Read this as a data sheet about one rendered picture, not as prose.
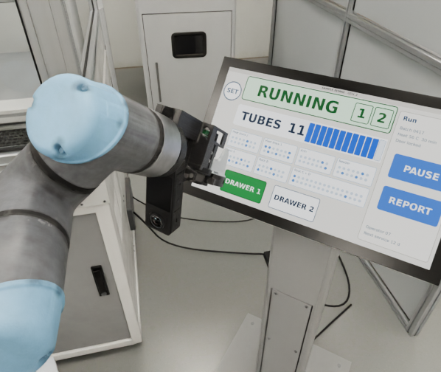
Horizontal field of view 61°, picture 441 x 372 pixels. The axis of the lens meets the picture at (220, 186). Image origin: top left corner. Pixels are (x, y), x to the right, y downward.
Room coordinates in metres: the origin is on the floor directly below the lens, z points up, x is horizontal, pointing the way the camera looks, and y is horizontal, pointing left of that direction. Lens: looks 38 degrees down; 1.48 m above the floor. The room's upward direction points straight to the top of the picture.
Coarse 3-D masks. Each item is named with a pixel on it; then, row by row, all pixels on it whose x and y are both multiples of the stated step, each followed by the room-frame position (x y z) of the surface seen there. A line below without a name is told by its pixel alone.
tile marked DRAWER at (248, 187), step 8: (232, 176) 0.62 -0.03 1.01; (240, 176) 0.62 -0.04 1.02; (248, 176) 0.61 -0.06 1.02; (224, 184) 0.62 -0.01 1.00; (232, 184) 0.61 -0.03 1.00; (240, 184) 0.61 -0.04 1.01; (248, 184) 0.60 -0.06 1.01; (256, 184) 0.60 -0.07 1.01; (264, 184) 0.59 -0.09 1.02; (232, 192) 0.60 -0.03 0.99; (240, 192) 0.60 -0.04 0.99; (248, 192) 0.59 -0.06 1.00; (256, 192) 0.59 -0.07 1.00; (256, 200) 0.58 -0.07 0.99
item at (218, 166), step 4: (224, 152) 0.49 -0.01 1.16; (228, 152) 0.50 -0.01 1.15; (220, 156) 0.48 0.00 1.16; (224, 156) 0.49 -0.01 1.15; (216, 160) 0.46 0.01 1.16; (220, 160) 0.48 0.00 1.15; (224, 160) 0.49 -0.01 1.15; (212, 164) 0.45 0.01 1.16; (216, 164) 0.46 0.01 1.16; (220, 164) 0.48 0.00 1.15; (224, 164) 0.49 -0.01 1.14; (212, 168) 0.45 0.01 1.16; (216, 168) 0.46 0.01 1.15; (220, 168) 0.48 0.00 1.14; (224, 168) 0.49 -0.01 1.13; (212, 172) 0.45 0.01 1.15; (216, 172) 0.47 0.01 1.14; (220, 172) 0.48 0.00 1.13; (224, 172) 0.49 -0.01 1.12; (224, 176) 0.48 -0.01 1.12
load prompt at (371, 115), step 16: (256, 80) 0.75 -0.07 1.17; (272, 80) 0.73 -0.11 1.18; (256, 96) 0.72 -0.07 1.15; (272, 96) 0.71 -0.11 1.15; (288, 96) 0.70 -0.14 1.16; (304, 96) 0.69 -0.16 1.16; (320, 96) 0.68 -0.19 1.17; (336, 96) 0.67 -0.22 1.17; (304, 112) 0.67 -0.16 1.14; (320, 112) 0.66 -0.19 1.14; (336, 112) 0.65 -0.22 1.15; (352, 112) 0.64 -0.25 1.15; (368, 112) 0.63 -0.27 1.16; (384, 112) 0.62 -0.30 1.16; (368, 128) 0.61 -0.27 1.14; (384, 128) 0.60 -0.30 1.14
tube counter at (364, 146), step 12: (300, 120) 0.66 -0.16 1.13; (288, 132) 0.65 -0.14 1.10; (300, 132) 0.64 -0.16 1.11; (312, 132) 0.63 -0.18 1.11; (324, 132) 0.63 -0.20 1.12; (336, 132) 0.62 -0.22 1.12; (348, 132) 0.61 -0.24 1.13; (312, 144) 0.62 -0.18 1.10; (324, 144) 0.61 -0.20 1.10; (336, 144) 0.60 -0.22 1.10; (348, 144) 0.60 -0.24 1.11; (360, 144) 0.59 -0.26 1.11; (372, 144) 0.58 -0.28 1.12; (384, 144) 0.58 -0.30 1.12; (360, 156) 0.57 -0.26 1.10; (372, 156) 0.57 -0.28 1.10
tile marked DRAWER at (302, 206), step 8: (272, 192) 0.58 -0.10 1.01; (280, 192) 0.57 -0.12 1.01; (288, 192) 0.57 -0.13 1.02; (296, 192) 0.56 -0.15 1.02; (272, 200) 0.57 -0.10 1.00; (280, 200) 0.56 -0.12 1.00; (288, 200) 0.56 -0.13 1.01; (296, 200) 0.55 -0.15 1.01; (304, 200) 0.55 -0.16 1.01; (312, 200) 0.54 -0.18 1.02; (320, 200) 0.54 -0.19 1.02; (272, 208) 0.56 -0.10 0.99; (280, 208) 0.55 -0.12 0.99; (288, 208) 0.55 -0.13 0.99; (296, 208) 0.54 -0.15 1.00; (304, 208) 0.54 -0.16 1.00; (312, 208) 0.53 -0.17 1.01; (296, 216) 0.53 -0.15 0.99; (304, 216) 0.53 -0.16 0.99; (312, 216) 0.52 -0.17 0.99
